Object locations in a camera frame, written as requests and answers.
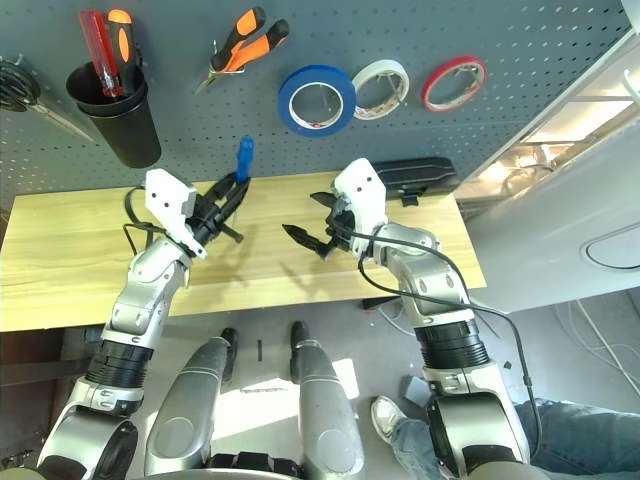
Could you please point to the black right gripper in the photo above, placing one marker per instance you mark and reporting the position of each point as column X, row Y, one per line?
column 342, row 225

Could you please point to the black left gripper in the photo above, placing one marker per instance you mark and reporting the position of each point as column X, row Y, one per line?
column 207, row 225

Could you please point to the small blue screwdriver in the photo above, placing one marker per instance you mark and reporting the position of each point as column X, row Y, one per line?
column 245, row 155

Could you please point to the orange black needle nose pliers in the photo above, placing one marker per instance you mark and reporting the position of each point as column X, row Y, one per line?
column 245, row 50

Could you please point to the blue tape roll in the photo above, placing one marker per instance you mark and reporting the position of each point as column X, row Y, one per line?
column 310, row 72

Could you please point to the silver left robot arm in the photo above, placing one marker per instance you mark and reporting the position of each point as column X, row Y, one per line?
column 145, row 280

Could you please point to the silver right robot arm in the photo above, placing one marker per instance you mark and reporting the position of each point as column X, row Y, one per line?
column 435, row 280

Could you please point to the grey perforated pegboard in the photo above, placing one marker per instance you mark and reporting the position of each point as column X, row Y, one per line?
column 450, row 25

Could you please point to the black plastic cup holder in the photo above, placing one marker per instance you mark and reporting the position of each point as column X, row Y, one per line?
column 135, row 145

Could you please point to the black plastic tool case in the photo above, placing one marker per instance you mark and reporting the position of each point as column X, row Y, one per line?
column 420, row 175

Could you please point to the white tape roll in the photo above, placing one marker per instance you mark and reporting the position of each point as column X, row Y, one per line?
column 380, row 65

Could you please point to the silver robot right leg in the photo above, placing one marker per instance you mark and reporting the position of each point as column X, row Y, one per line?
column 325, row 410

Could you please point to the silver robot leg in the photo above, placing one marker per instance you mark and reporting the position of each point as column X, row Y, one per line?
column 185, row 410
column 325, row 410

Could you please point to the grey floor pedal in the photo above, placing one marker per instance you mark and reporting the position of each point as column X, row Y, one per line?
column 417, row 390

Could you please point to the red tape roll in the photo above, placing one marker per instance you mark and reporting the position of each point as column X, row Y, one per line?
column 452, row 61

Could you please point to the white sneaker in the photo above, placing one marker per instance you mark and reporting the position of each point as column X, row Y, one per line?
column 387, row 417

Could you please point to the silver robot left leg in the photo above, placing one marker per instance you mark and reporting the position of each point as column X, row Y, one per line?
column 185, row 410

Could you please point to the white cabinet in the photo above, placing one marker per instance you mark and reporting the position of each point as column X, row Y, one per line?
column 550, row 240

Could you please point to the robot waist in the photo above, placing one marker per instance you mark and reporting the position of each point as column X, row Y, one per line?
column 250, row 467

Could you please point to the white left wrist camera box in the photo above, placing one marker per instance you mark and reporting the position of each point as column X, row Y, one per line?
column 167, row 200

